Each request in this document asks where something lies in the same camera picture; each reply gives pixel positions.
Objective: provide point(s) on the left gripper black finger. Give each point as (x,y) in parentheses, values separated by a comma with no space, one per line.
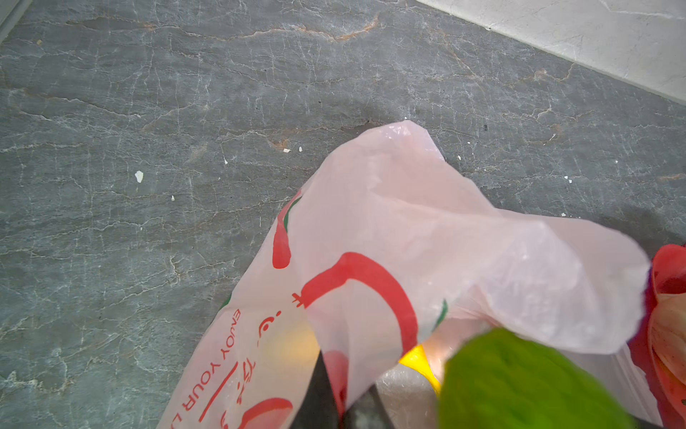
(319,409)

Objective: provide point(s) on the pink plastic bag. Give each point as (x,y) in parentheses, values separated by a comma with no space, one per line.
(387,246)

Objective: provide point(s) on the green fake lime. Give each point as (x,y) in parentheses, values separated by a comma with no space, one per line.
(500,380)

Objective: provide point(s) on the beige fake potato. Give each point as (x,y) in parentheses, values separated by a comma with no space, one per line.
(667,333)

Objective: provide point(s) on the red flower-shaped plastic bowl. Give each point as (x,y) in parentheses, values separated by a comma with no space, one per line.
(666,280)

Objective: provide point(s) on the yellow fake banana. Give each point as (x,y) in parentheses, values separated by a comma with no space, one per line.
(417,360)

